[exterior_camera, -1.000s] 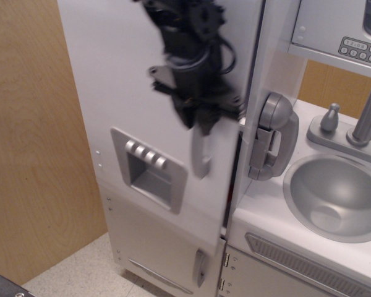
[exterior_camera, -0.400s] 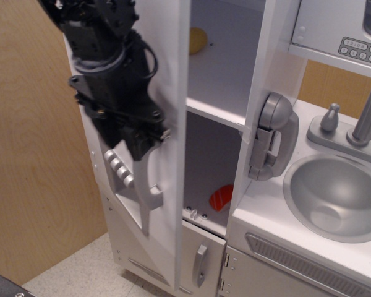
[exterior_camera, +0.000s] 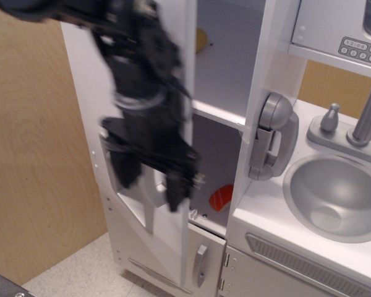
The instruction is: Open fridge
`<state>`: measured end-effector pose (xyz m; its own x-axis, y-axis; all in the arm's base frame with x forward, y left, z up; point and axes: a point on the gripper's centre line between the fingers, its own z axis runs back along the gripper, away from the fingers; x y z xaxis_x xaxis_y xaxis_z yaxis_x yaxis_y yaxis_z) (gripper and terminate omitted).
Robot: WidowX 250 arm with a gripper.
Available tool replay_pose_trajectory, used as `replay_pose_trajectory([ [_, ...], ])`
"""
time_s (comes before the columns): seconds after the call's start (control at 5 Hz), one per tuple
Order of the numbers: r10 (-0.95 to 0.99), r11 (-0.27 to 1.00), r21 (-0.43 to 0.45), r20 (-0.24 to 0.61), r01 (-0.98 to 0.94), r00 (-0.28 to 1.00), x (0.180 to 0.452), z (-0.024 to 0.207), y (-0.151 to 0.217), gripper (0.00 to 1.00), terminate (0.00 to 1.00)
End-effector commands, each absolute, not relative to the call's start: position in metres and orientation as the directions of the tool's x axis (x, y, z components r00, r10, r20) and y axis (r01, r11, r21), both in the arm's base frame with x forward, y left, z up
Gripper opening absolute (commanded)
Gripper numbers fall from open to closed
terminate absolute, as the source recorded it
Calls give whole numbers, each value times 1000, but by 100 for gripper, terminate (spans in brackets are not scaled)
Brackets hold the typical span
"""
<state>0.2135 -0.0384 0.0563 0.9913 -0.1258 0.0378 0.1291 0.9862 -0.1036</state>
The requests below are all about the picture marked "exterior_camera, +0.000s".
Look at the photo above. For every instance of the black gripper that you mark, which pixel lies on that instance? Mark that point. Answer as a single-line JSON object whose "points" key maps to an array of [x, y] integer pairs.
{"points": [[153, 137]]}

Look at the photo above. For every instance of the white fridge door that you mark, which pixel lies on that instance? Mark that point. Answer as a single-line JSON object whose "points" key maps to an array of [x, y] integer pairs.
{"points": [[94, 83]]}

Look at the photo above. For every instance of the grey fridge door handle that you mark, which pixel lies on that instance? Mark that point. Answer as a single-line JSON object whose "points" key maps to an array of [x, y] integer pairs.
{"points": [[155, 186]]}

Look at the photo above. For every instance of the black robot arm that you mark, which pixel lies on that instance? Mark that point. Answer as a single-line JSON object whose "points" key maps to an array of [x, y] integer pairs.
{"points": [[154, 103]]}

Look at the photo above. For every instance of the grey ice dispenser panel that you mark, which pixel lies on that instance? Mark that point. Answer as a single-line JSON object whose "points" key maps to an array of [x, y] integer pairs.
{"points": [[135, 198]]}

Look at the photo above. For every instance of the white magnetic door latch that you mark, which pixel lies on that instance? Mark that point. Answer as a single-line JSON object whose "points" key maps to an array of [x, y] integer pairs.
{"points": [[194, 214]]}

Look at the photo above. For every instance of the orange toy salmon sushi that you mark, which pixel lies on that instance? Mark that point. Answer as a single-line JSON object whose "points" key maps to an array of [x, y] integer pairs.
{"points": [[220, 200]]}

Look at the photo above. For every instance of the white lower freezer door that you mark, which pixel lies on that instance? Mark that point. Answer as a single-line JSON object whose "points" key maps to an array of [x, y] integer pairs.
{"points": [[178, 257]]}

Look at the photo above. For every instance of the white toy kitchen cabinet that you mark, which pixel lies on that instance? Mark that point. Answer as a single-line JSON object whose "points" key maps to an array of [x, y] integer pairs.
{"points": [[247, 58]]}

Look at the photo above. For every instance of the brass door hinge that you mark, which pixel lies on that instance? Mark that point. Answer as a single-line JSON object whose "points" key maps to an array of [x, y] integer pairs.
{"points": [[226, 260], [222, 282]]}

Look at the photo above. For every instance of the grey toy telephone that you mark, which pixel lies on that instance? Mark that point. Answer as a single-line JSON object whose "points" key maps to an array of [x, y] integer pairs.
{"points": [[275, 140]]}

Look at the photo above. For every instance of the lower brass door hinge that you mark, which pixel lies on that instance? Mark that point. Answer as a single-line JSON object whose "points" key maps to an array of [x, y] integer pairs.
{"points": [[222, 282]]}

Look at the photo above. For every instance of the yellow toy potato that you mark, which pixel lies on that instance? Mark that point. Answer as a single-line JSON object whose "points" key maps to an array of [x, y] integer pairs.
{"points": [[201, 40]]}

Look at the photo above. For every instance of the grey toy sink basin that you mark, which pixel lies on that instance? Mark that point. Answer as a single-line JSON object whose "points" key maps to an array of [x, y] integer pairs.
{"points": [[331, 195]]}

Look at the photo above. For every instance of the grey faucet knob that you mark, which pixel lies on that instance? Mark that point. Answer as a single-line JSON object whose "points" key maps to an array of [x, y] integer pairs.
{"points": [[330, 120]]}

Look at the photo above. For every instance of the black case corner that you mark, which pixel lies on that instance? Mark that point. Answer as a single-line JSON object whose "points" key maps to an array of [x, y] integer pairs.
{"points": [[11, 289]]}

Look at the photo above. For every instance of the grey toy faucet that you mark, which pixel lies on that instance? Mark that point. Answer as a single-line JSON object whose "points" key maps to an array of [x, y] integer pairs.
{"points": [[361, 135]]}

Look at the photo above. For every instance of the toy microwave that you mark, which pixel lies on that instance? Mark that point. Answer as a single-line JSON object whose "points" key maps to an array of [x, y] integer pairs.
{"points": [[335, 33]]}

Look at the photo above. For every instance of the grey lower door handle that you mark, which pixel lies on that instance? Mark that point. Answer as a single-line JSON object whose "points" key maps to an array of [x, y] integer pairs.
{"points": [[198, 274]]}

